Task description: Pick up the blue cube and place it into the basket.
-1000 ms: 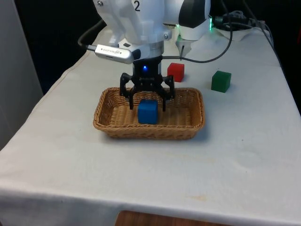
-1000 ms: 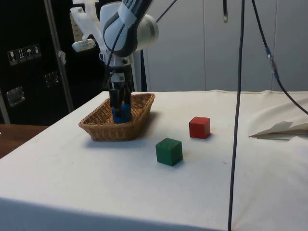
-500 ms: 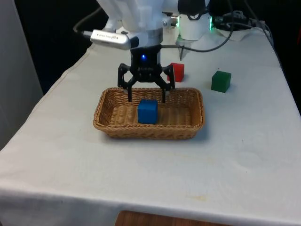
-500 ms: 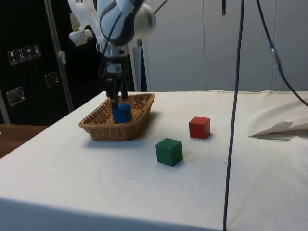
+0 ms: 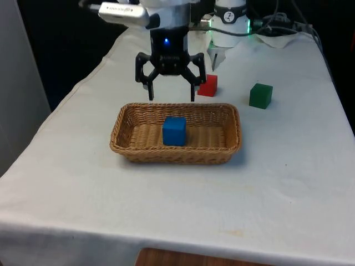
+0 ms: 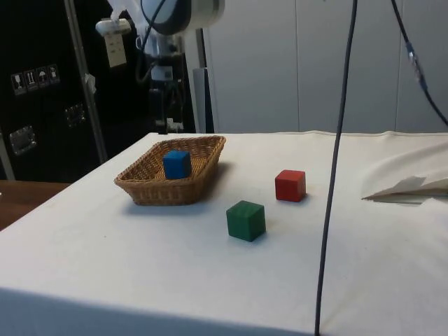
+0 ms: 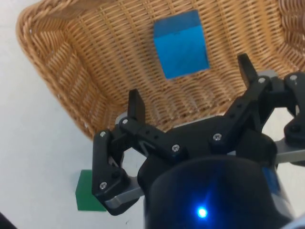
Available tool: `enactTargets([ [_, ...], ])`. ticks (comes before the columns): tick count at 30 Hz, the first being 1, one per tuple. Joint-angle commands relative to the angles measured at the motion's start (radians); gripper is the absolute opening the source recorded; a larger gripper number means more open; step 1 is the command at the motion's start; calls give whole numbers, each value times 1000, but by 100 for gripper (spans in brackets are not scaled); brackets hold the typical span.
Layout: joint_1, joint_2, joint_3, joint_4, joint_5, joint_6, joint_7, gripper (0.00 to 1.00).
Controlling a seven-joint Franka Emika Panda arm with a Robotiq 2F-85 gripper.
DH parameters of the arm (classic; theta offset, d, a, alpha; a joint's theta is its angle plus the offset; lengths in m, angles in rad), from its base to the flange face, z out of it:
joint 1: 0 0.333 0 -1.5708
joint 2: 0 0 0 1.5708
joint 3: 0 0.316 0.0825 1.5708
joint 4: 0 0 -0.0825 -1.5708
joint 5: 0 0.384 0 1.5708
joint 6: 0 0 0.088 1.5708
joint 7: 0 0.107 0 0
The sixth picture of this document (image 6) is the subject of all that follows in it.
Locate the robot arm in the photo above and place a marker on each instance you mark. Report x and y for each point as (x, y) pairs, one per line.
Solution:
(206, 14)

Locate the wicker basket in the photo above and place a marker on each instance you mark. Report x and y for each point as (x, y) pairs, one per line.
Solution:
(164, 190)

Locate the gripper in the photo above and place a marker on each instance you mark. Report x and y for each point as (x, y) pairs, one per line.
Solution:
(162, 99)

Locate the black cabinet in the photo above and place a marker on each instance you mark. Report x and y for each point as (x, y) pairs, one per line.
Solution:
(42, 115)

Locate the pale locker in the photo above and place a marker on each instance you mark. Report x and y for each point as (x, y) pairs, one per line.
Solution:
(255, 70)

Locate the blue cube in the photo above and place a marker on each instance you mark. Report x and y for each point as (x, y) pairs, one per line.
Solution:
(176, 166)

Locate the red cube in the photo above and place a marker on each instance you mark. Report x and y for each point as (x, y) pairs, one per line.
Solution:
(288, 187)

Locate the green cube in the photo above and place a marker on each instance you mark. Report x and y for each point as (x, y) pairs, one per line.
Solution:
(245, 222)

